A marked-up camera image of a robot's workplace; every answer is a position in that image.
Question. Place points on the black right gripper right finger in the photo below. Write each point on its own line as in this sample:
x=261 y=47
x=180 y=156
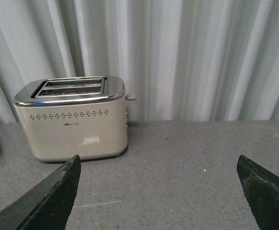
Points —
x=261 y=190

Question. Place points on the grey pleated curtain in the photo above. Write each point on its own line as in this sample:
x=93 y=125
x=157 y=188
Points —
x=187 y=60

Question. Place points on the beige two-slot toaster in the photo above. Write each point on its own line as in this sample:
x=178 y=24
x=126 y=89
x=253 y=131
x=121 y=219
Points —
x=84 y=116

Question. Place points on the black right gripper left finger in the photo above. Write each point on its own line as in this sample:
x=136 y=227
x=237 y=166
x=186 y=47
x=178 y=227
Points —
x=46 y=206

